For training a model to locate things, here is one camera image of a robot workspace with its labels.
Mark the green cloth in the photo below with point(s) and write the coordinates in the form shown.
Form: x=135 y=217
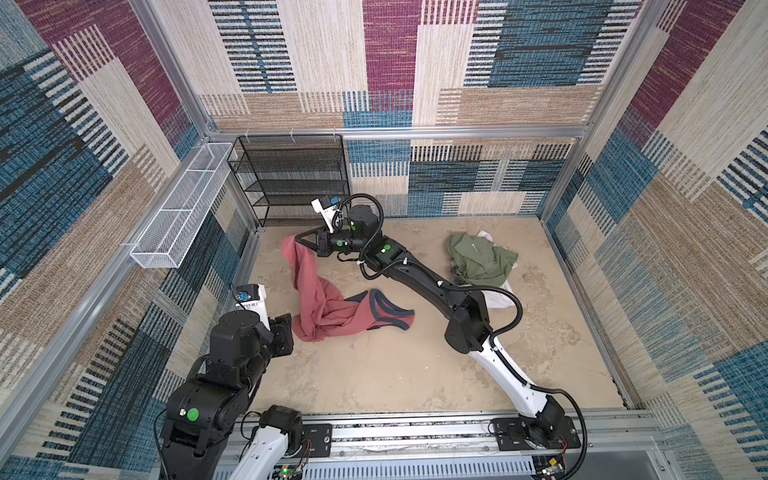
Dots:
x=476 y=260

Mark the black wire shelf rack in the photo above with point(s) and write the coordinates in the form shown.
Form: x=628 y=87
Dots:
x=281 y=175

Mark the white mesh wall basket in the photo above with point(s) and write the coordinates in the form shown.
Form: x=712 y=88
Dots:
x=167 y=239

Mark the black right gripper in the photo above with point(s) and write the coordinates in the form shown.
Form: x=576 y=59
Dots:
x=322 y=246

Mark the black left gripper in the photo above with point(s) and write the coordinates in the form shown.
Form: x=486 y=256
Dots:
x=282 y=332

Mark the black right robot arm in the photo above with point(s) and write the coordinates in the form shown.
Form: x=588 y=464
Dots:
x=468 y=331

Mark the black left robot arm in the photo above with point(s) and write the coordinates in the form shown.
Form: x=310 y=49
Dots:
x=201 y=414

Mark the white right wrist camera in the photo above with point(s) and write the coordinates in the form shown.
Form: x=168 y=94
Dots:
x=328 y=208

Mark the aluminium front mounting rail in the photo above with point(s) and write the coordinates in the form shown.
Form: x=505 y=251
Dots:
x=461 y=445

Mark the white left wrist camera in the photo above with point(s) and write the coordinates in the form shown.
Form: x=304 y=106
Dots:
x=251 y=297

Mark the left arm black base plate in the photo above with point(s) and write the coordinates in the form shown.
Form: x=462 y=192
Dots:
x=312 y=441

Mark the red cloth with grey trim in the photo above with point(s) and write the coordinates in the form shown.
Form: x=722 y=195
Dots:
x=324 y=311

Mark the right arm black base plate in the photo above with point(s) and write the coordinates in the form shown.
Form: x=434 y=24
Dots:
x=518 y=434

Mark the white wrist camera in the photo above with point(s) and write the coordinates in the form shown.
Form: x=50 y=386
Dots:
x=251 y=297
x=328 y=208

